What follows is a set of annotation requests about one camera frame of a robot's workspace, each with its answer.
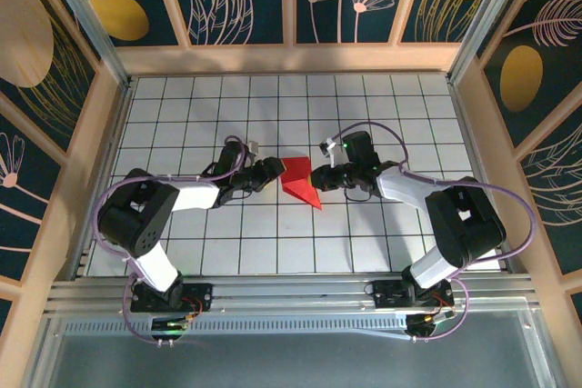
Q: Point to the red paper sheet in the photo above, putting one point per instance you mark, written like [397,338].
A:
[298,174]

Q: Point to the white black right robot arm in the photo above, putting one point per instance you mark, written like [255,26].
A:
[404,188]

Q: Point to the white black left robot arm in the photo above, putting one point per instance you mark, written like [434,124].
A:
[195,195]

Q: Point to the white grid mat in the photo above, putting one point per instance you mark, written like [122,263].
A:
[291,102]

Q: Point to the black controller board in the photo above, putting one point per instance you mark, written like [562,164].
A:
[170,328]
[425,324]

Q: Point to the grey metal panel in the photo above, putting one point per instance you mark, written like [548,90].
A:
[291,361]

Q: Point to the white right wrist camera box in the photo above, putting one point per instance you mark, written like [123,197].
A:
[331,152]

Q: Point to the aluminium mounting rail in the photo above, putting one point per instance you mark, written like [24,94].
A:
[291,292]

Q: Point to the aluminium side rail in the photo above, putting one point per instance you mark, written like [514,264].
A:
[470,133]
[116,133]

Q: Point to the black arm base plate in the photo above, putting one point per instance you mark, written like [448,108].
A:
[386,295]
[202,292]

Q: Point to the aluminium corner post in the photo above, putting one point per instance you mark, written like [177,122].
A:
[485,20]
[101,40]

